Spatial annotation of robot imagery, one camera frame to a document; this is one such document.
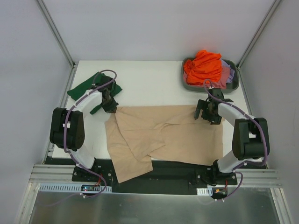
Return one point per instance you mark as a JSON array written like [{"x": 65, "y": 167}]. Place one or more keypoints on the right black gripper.
[{"x": 206, "y": 110}]

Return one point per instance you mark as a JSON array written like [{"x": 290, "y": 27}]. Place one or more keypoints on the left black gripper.
[{"x": 110, "y": 104}]

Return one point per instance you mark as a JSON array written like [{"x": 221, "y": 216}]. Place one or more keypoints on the green t shirt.
[{"x": 81, "y": 88}]

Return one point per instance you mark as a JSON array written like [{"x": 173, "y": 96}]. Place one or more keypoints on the beige t shirt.
[{"x": 136, "y": 135}]

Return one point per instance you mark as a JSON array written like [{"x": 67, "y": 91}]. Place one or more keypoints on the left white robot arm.
[{"x": 67, "y": 126}]

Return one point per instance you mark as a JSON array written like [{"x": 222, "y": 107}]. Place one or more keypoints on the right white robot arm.
[{"x": 250, "y": 142}]

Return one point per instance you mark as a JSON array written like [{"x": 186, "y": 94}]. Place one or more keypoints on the pink t shirt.
[{"x": 222, "y": 83}]

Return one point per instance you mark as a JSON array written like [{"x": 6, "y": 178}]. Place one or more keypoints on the orange t shirt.
[{"x": 206, "y": 65}]

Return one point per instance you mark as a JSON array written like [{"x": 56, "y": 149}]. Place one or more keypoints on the lavender t shirt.
[{"x": 228, "y": 73}]

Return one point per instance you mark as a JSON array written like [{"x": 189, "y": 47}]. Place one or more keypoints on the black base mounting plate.
[{"x": 166, "y": 178}]

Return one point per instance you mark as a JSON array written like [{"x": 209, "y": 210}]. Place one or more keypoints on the left aluminium frame post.
[{"x": 54, "y": 30}]

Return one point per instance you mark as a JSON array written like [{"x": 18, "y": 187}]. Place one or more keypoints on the aluminium frame post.
[
  {"x": 54, "y": 30},
  {"x": 271, "y": 11}
]

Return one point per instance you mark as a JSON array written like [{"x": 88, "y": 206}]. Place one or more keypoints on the right white cable duct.
[{"x": 210, "y": 191}]

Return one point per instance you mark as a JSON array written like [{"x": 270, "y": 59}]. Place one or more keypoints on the white cable duct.
[
  {"x": 210, "y": 191},
  {"x": 74, "y": 188}
]

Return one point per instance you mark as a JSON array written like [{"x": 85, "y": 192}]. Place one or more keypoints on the front aluminium rail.
[{"x": 255, "y": 178}]

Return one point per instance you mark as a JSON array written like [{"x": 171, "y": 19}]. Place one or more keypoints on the left white cable duct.
[{"x": 74, "y": 188}]

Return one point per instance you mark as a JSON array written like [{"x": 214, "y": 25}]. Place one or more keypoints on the right aluminium frame post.
[{"x": 271, "y": 11}]

